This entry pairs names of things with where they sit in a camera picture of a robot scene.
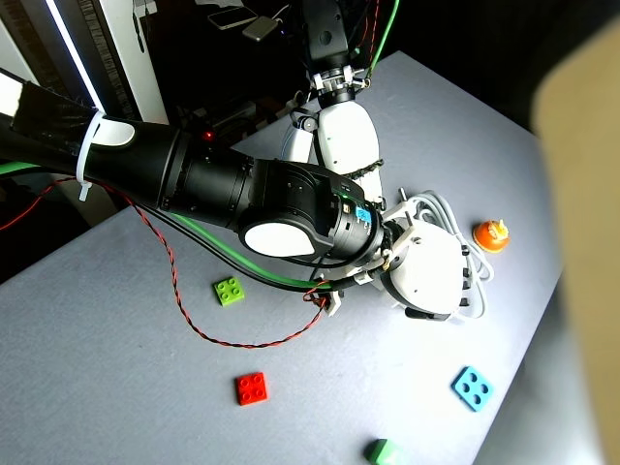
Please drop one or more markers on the white zip tie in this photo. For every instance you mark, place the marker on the white zip tie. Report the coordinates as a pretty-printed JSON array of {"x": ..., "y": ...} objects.
[{"x": 84, "y": 155}]

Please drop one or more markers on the blue four-hole block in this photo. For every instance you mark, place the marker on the blue four-hole block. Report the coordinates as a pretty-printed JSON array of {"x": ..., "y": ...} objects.
[{"x": 472, "y": 387}]

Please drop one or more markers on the green cube letter Y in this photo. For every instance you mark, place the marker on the green cube letter Y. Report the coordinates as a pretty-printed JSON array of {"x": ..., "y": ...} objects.
[{"x": 382, "y": 453}]

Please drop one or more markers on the grey tablecloth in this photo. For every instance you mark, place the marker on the grey tablecloth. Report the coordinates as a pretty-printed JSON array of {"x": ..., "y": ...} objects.
[{"x": 145, "y": 387}]

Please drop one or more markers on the blurred tan panel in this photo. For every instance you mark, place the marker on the blurred tan panel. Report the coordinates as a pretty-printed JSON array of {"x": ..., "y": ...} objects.
[{"x": 581, "y": 194}]

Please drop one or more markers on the bright light strip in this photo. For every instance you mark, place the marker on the bright light strip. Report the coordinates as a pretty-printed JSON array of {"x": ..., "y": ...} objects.
[{"x": 72, "y": 53}]

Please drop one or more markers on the orange round toy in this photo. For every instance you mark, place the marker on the orange round toy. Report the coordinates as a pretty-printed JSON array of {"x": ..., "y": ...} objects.
[{"x": 489, "y": 239}]

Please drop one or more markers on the smartphone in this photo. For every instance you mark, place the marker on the smartphone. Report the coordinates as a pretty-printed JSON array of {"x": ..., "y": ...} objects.
[{"x": 232, "y": 18}]

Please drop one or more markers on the grey flat device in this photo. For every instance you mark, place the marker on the grey flat device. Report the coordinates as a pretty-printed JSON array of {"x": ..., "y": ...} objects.
[{"x": 261, "y": 28}]

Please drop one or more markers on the white upright panel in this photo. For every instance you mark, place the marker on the white upright panel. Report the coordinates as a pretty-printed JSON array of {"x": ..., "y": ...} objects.
[{"x": 135, "y": 58}]

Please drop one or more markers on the red building brick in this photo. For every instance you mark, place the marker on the red building brick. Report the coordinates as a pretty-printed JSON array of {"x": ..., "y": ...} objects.
[{"x": 252, "y": 388}]

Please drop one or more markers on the lime green building brick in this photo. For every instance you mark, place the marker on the lime green building brick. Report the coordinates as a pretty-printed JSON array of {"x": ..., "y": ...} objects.
[{"x": 229, "y": 291}]

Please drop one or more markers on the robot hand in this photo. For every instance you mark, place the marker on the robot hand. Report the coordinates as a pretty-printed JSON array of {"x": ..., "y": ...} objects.
[
  {"x": 431, "y": 276},
  {"x": 346, "y": 135}
]

